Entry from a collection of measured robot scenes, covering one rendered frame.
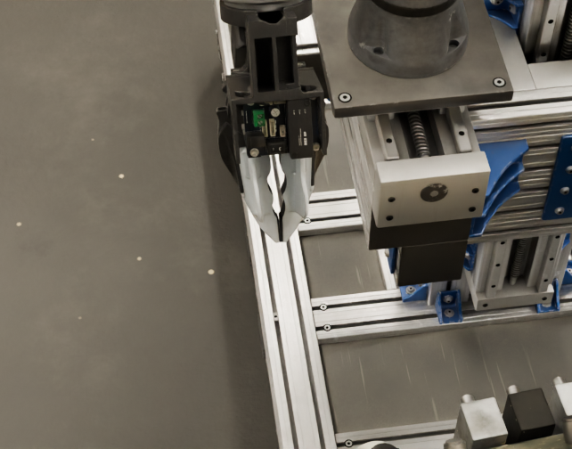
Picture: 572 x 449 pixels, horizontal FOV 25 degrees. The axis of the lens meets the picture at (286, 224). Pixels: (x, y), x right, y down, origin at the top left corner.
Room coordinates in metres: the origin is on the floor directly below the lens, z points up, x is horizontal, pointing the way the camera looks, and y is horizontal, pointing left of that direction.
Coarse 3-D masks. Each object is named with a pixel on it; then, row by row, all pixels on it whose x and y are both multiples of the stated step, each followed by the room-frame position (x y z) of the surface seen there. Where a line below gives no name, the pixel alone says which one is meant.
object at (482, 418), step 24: (552, 384) 0.88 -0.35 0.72; (480, 408) 0.82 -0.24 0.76; (504, 408) 0.84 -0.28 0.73; (528, 408) 0.82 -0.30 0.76; (552, 408) 0.84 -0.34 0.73; (456, 432) 0.82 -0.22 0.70; (480, 432) 0.78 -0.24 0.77; (504, 432) 0.78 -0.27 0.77; (528, 432) 0.79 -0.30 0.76; (552, 432) 0.80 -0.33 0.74
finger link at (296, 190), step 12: (288, 156) 0.70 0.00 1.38; (288, 168) 0.69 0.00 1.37; (300, 168) 0.68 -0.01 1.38; (288, 180) 0.69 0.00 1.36; (300, 180) 0.67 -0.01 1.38; (288, 192) 0.68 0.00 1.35; (300, 192) 0.67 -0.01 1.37; (288, 204) 0.68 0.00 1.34; (300, 204) 0.66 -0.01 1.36; (288, 216) 0.67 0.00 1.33; (300, 216) 0.67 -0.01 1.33; (288, 228) 0.67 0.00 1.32
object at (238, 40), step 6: (234, 30) 0.75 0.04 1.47; (240, 30) 0.75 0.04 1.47; (234, 36) 0.74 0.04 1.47; (240, 36) 0.74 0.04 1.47; (234, 42) 0.74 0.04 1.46; (240, 42) 0.74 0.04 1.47; (234, 48) 0.74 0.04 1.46; (240, 48) 0.74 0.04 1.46; (246, 48) 0.74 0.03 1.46; (234, 54) 0.75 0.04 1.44; (240, 54) 0.75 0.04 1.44; (246, 54) 0.75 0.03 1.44; (234, 60) 0.76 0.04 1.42; (240, 60) 0.76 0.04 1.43; (234, 66) 0.78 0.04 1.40; (240, 66) 0.77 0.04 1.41
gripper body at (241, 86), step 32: (256, 32) 0.70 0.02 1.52; (288, 32) 0.70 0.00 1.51; (256, 64) 0.71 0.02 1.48; (288, 64) 0.71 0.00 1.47; (256, 96) 0.68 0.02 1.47; (288, 96) 0.68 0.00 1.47; (320, 96) 0.68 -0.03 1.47; (256, 128) 0.68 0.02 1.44; (288, 128) 0.67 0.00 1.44; (320, 128) 0.68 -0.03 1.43
